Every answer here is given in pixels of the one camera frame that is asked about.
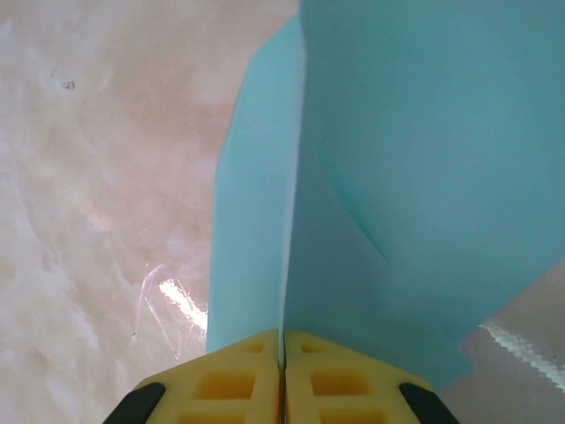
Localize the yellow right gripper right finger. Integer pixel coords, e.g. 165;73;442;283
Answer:
284;330;460;424

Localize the clear adhesive tape piece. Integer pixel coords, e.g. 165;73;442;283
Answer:
456;255;565;424
132;262;208;359

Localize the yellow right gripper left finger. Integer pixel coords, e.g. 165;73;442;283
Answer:
103;329;282;424

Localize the light blue cloth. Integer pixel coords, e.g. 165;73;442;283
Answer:
206;0;565;392

